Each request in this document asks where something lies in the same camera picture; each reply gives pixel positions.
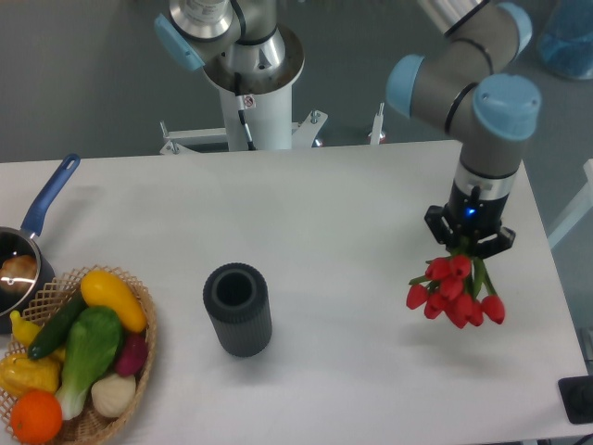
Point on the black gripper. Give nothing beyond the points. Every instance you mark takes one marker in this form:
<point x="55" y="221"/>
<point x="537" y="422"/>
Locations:
<point x="466" y="213"/>

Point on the red tulip bouquet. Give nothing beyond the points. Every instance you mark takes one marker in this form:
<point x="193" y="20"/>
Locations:
<point x="459" y="286"/>

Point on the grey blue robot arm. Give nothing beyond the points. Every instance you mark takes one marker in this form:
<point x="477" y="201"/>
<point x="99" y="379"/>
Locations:
<point x="465" y="92"/>

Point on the black device at edge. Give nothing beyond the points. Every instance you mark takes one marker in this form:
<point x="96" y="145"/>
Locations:
<point x="576" y="396"/>

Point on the blue plastic container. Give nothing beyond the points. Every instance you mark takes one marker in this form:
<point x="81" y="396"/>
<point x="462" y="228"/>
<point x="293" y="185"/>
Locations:
<point x="565" y="45"/>

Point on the dark grey ribbed vase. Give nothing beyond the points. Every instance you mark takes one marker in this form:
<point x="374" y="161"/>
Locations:
<point x="236" y="299"/>

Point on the purple red radish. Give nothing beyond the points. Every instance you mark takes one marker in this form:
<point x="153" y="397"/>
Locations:
<point x="132" y="356"/>

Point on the yellow squash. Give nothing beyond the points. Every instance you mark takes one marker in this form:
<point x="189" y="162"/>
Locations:
<point x="103" y="288"/>

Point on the green bok choy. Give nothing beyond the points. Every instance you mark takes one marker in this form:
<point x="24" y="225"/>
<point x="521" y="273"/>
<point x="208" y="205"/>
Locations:
<point x="92" y="344"/>

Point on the white garlic bulb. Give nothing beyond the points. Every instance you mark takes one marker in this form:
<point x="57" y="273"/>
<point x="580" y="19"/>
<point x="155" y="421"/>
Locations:
<point x="112" y="395"/>

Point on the green cucumber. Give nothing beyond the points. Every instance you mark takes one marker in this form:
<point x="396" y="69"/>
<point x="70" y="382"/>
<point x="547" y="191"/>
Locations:
<point x="55" y="331"/>

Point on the browned food piece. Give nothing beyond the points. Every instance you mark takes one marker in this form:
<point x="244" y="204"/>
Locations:
<point x="18" y="274"/>

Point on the small yellow pepper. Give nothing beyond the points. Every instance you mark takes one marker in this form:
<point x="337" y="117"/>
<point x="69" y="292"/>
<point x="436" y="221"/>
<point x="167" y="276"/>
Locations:
<point x="23" y="331"/>

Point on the orange fruit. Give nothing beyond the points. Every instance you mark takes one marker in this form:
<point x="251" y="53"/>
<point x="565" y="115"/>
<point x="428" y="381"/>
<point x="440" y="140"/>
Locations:
<point x="36" y="417"/>

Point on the yellow bell pepper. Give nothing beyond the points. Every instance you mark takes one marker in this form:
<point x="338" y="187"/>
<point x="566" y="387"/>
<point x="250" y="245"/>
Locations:
<point x="20" y="375"/>

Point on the white frame at right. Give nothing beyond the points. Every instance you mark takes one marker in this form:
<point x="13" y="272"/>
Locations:
<point x="573" y="212"/>

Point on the white bracket with bolt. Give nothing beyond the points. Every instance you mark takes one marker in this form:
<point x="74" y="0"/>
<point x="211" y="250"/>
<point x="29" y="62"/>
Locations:
<point x="377" y="134"/>

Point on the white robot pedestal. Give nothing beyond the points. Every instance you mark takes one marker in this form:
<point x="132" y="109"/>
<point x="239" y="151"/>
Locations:
<point x="255" y="86"/>

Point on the blue handled saucepan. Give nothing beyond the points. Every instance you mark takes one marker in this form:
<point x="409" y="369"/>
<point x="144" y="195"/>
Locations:
<point x="22" y="241"/>

